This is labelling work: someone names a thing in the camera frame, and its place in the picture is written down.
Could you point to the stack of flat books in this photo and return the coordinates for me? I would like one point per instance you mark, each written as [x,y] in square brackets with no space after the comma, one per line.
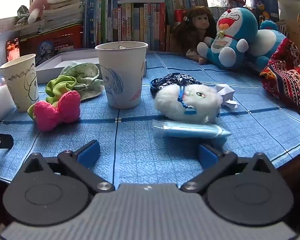
[65,10]

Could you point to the white fluffy plush toy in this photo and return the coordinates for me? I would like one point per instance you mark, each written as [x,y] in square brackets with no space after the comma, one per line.
[170,102]

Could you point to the pale green patterned cloth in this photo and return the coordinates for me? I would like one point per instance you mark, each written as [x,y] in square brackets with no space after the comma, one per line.
[87,75]

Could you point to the white shallow box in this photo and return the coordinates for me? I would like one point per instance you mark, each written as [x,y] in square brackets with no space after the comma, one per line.
[72,57]

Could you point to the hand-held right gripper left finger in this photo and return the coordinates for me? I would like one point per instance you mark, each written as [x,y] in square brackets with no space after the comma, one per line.
[88,153]

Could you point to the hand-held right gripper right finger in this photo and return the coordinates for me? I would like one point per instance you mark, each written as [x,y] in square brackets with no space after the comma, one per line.
[207,156]

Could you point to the grey knitted cloth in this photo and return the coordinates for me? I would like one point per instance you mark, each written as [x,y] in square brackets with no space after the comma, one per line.
[22,13]

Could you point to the brown monkey plush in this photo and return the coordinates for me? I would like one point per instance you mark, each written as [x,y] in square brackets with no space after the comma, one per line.
[197,22]

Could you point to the white purple plush pad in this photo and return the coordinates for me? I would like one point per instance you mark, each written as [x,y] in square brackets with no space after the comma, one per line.
[0,105]

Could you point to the blue white plush toy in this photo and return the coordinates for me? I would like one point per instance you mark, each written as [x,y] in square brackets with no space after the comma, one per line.
[265,42]

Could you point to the row of upright books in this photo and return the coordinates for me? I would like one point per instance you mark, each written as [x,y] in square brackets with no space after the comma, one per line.
[130,22]

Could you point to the paper cup black cat drawing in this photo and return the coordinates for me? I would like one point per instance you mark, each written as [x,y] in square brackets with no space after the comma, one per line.
[17,85]

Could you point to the white folded paper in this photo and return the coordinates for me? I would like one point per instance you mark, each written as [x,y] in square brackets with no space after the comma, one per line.
[225,92]

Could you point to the dark blue patterned scrunchie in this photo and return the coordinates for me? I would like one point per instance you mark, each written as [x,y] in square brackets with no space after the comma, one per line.
[170,78]

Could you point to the brown cardboard panel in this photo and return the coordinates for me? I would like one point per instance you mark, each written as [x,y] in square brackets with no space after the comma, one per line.
[297,35]

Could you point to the paper cup blue dog drawing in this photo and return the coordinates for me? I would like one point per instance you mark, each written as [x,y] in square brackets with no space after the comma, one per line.
[125,80]

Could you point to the green scrunchie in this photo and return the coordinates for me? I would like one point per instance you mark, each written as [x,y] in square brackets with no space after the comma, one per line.
[60,85]

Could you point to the smartphone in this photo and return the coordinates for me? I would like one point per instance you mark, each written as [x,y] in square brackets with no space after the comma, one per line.
[13,50]

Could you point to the red patterned cloth bag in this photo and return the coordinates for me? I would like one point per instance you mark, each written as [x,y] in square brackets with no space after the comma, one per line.
[287,80]

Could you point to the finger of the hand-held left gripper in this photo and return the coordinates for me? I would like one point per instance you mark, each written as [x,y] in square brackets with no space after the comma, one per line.
[2,142]

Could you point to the blue cat plush toy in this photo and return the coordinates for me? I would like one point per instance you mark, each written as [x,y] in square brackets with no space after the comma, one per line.
[237,22]

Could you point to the blue carton box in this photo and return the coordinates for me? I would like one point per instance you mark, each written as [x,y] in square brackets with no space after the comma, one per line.
[263,0]

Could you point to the clear plastic bag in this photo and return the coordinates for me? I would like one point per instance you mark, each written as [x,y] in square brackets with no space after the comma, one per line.
[220,0]

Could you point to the blue checked tablecloth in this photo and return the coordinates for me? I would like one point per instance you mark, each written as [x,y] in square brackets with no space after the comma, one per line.
[140,150]

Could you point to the blue face mask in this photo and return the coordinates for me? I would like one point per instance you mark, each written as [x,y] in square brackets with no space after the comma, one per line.
[187,128]

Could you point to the pink plush toy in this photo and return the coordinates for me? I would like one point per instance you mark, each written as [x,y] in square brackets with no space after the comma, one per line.
[42,3]

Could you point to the pink padded bow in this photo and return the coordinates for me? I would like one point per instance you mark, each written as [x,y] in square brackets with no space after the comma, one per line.
[52,115]

